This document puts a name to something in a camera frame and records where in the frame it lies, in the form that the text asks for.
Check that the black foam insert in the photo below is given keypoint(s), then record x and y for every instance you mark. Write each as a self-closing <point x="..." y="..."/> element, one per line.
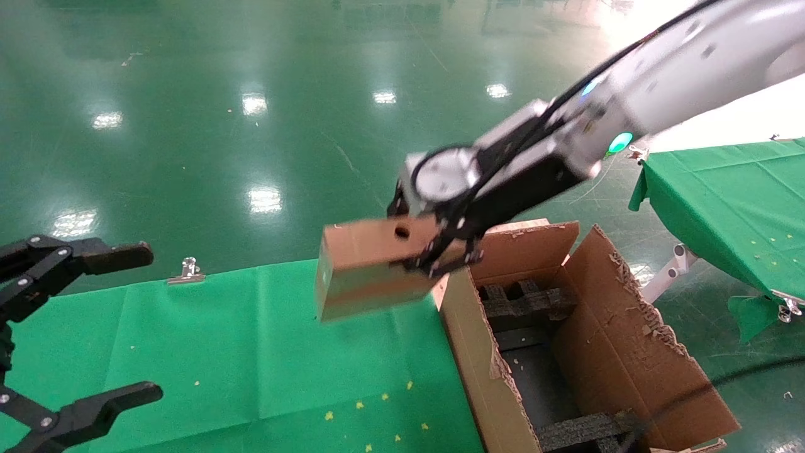
<point x="525" y="305"/>
<point x="585" y="431"/>

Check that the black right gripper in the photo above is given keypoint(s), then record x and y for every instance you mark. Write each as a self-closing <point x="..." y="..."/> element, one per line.
<point x="522" y="189"/>

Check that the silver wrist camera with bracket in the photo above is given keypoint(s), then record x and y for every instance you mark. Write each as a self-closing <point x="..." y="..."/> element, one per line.
<point x="446" y="176"/>

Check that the large open cardboard carton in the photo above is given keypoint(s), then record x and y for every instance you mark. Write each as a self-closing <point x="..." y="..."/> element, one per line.
<point x="616" y="340"/>

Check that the small brown cardboard box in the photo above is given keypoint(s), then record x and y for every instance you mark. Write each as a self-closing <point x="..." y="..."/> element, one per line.
<point x="365" y="270"/>

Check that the metal binder clip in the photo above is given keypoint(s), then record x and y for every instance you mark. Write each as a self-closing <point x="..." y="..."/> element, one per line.
<point x="638" y="154"/>
<point x="787" y="308"/>
<point x="187" y="272"/>
<point x="778" y="138"/>

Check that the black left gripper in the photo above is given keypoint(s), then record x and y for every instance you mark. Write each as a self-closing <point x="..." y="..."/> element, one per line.
<point x="5" y="349"/>

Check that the white table leg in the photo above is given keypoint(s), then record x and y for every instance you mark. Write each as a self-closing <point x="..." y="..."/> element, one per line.
<point x="671" y="272"/>

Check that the large green table cloth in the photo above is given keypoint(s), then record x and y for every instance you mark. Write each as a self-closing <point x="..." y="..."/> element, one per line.
<point x="220" y="340"/>

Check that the green cloth with yellow specks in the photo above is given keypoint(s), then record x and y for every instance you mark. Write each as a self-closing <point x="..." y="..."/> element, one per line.
<point x="736" y="201"/>

